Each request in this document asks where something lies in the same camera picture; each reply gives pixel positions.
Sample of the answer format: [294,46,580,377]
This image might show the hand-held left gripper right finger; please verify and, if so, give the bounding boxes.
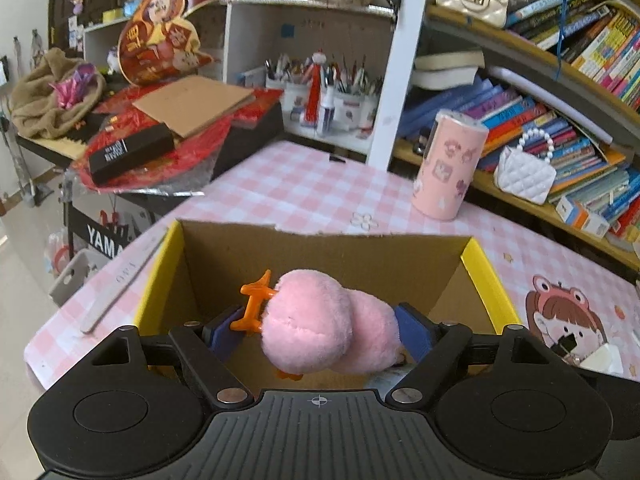
[386,301,556,406]

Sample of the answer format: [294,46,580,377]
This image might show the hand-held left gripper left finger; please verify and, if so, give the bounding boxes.
[90,304,253,407]

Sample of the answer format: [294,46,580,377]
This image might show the pink plush toy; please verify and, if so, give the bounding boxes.
[231,269,407,381]

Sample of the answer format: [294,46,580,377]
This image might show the yellow cardboard box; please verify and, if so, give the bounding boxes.
[132,219,523,396]

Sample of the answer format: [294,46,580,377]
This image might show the white charger block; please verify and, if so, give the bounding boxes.
[577,342,625,375]

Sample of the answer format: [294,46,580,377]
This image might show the grey nail file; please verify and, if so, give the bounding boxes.
[80,225,171,334]

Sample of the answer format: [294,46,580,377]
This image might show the pink checked table mat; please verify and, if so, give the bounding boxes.
[22,140,640,393]

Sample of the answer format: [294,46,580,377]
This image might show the pink cartoon print canister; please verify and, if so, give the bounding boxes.
[411,109,490,222]

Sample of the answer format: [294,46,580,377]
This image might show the red foil paper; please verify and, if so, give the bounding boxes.
[67,85,283,197]

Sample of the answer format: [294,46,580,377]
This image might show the white and orange box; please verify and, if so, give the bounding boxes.
[555,194,611,238]

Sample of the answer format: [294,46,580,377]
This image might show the white quilted handbag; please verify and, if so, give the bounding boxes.
[494,127,557,206]

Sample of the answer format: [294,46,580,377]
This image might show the black flat box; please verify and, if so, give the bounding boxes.
[210,102,286,181]

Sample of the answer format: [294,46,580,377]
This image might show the long black box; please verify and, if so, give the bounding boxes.
[87,122,176,186]

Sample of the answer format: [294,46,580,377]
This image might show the row of blue books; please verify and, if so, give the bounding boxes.
[400,80,640,241]

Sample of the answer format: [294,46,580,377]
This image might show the brown cardboard sheet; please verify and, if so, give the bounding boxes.
[132,76,256,140]

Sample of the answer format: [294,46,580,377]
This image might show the white pen holder with pens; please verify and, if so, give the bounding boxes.
[265,52,383,133]

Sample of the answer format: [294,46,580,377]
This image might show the small white glue bottle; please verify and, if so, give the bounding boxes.
[320,85,337,137]

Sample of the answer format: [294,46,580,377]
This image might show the wooden bookshelf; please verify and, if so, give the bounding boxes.
[367,0,640,281]

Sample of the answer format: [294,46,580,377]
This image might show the stacked lying books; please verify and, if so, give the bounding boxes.
[412,50,486,92]

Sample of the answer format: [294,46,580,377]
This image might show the brown plush blanket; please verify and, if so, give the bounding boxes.
[10,49,108,140]

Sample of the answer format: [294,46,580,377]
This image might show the white cubby shelf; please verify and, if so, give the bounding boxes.
[82,0,398,153]

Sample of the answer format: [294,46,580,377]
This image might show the red cartoon cutout decoration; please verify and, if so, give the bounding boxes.
[117,0,213,86]

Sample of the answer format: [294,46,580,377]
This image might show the row of colourful thin books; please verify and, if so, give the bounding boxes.
[505,0,640,111]

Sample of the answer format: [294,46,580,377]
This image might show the dark wooden door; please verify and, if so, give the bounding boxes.
[47,0,136,57]

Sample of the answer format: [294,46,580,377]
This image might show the blue hanging cord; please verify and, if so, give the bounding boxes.
[554,0,569,82]

